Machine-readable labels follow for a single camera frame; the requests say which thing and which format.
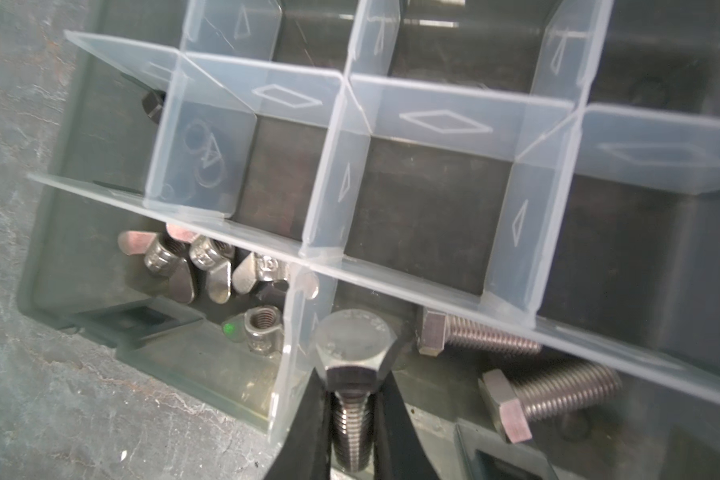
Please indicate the black nut in box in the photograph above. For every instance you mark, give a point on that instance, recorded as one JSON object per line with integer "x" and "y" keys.
{"x": 153, "y": 104}

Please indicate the silver hex bolt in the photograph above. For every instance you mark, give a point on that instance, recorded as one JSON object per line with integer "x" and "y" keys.
{"x": 352, "y": 351}
{"x": 437, "y": 330}

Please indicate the silver wing nut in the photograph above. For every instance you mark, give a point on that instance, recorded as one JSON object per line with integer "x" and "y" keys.
{"x": 165, "y": 257}
{"x": 212, "y": 257}
{"x": 257, "y": 269}
{"x": 260, "y": 328}

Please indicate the silver hex bolt in box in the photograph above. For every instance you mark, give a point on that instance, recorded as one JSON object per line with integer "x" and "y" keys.
{"x": 437, "y": 330}

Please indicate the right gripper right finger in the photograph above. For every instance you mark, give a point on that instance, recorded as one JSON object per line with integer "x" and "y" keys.
{"x": 397, "y": 451}

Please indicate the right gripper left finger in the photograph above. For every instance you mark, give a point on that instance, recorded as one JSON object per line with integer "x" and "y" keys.
{"x": 306, "y": 452}

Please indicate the clear plastic organizer box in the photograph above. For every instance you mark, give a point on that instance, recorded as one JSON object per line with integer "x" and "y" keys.
{"x": 550, "y": 169}

